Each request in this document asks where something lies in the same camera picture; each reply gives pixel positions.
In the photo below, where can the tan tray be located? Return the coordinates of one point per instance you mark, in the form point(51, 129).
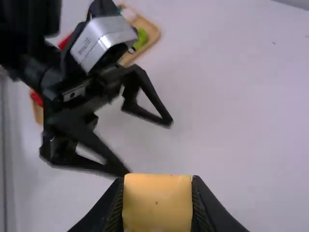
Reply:
point(149, 33)

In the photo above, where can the large red toy brick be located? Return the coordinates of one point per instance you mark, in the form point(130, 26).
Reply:
point(64, 41)

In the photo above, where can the red wheeled toy base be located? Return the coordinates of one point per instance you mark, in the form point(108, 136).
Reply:
point(36, 97)

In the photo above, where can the yellow toy car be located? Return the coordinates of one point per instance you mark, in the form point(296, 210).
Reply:
point(157, 205)

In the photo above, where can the green wheeled toy base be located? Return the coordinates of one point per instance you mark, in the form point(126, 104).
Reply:
point(142, 36)

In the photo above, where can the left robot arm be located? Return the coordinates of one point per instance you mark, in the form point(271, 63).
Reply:
point(24, 24)

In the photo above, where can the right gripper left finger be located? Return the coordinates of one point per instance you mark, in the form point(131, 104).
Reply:
point(106, 212)

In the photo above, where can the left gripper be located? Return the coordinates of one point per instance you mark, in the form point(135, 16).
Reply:
point(72, 79)

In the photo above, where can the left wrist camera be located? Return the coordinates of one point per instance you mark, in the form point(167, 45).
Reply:
point(101, 41)

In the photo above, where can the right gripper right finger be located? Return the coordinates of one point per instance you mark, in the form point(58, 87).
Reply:
point(207, 215)

